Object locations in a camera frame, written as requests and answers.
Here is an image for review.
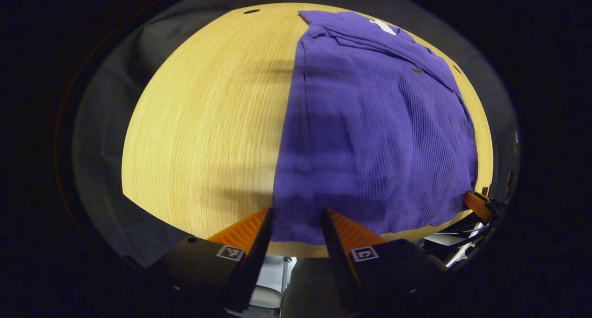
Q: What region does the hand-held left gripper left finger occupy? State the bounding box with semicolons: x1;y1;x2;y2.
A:
159;207;275;313

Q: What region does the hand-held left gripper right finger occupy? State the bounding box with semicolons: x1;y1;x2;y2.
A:
321;207;448;312

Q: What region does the purple shirt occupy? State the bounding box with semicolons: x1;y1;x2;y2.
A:
271;10;479;245

